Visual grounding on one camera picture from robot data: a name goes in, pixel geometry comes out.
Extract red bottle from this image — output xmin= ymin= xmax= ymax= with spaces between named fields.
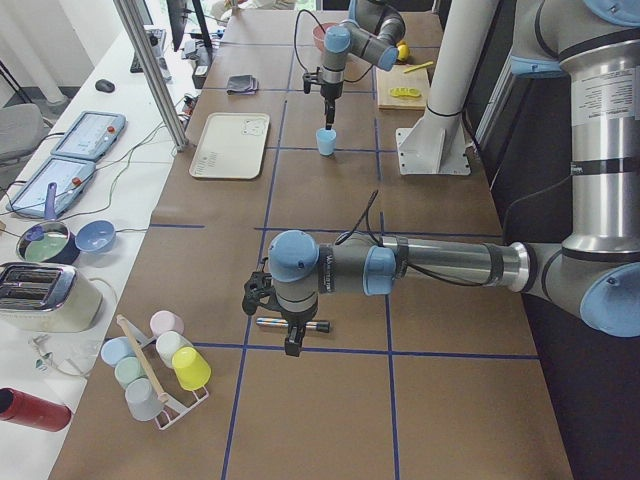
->
xmin=1 ymin=387 xmax=72 ymax=432

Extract black computer mouse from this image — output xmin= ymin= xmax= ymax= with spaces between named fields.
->
xmin=95 ymin=79 xmax=115 ymax=93

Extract white wire cup rack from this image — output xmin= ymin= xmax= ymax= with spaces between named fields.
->
xmin=130 ymin=331 xmax=210 ymax=431

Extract pink bowl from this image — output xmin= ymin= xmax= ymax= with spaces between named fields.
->
xmin=312 ymin=22 xmax=336 ymax=51

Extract purple handled saucepan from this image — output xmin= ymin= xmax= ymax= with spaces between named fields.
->
xmin=16 ymin=182 xmax=80 ymax=265

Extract wooden rack rod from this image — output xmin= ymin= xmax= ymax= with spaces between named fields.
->
xmin=116 ymin=314 xmax=169 ymax=404

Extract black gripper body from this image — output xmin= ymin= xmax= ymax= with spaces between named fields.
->
xmin=283 ymin=318 xmax=330 ymax=341
xmin=320 ymin=81 xmax=343 ymax=102

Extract grey folded cloth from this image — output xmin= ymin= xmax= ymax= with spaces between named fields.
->
xmin=226 ymin=74 xmax=259 ymax=95

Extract cream bear tray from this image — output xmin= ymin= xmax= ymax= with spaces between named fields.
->
xmin=189 ymin=112 xmax=270 ymax=180

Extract yellow cup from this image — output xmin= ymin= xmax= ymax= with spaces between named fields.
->
xmin=172 ymin=346 xmax=212 ymax=391

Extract blue bowl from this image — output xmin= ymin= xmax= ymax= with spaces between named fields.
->
xmin=75 ymin=220 xmax=116 ymax=254

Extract lower blue teach pendant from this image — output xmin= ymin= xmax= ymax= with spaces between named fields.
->
xmin=6 ymin=156 xmax=96 ymax=219

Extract cream toaster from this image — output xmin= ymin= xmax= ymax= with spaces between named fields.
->
xmin=1 ymin=262 xmax=102 ymax=333

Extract lemon slices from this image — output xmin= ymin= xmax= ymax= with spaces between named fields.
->
xmin=389 ymin=87 xmax=422 ymax=99

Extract black monitor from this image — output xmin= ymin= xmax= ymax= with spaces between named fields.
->
xmin=166 ymin=0 xmax=212 ymax=51

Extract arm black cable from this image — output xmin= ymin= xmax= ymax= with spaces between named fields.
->
xmin=333 ymin=189 xmax=497 ymax=288
xmin=292 ymin=8 xmax=371 ymax=84

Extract whole lemon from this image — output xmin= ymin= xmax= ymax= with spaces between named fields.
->
xmin=397 ymin=43 xmax=411 ymax=63

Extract upper blue teach pendant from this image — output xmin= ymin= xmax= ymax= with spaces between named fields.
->
xmin=51 ymin=111 xmax=127 ymax=162

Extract white post base plate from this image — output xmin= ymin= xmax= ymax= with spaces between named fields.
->
xmin=395 ymin=110 xmax=471 ymax=176

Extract pink cup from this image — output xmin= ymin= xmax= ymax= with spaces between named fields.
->
xmin=149 ymin=310 xmax=185 ymax=337

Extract blue teach pendant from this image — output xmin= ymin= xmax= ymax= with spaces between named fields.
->
xmin=51 ymin=111 xmax=127 ymax=162
xmin=6 ymin=156 xmax=96 ymax=219

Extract light blue cup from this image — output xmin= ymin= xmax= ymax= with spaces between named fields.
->
xmin=316 ymin=128 xmax=337 ymax=156

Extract blue cup on rack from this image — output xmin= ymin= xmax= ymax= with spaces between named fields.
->
xmin=100 ymin=336 xmax=135 ymax=368

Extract grey office chair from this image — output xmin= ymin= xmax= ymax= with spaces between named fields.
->
xmin=1 ymin=103 xmax=46 ymax=168

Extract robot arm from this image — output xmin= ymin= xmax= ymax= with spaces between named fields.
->
xmin=317 ymin=0 xmax=406 ymax=130
xmin=242 ymin=1 xmax=639 ymax=357

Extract white cup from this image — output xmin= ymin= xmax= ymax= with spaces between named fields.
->
xmin=155 ymin=330 xmax=193 ymax=369

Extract wooden cutting board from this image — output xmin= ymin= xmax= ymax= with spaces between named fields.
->
xmin=375 ymin=65 xmax=430 ymax=110

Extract steel muddler black tip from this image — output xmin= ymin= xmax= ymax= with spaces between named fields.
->
xmin=255 ymin=317 xmax=331 ymax=333

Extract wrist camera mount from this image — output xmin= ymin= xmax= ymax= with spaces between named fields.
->
xmin=242 ymin=271 xmax=278 ymax=316
xmin=302 ymin=68 xmax=324 ymax=94

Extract aluminium frame post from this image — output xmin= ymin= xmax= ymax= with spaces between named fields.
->
xmin=113 ymin=0 xmax=189 ymax=152

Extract grey cup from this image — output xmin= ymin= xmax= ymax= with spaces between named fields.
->
xmin=124 ymin=378 xmax=164 ymax=421

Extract green cup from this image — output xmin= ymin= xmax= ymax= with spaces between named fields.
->
xmin=114 ymin=356 xmax=147 ymax=390

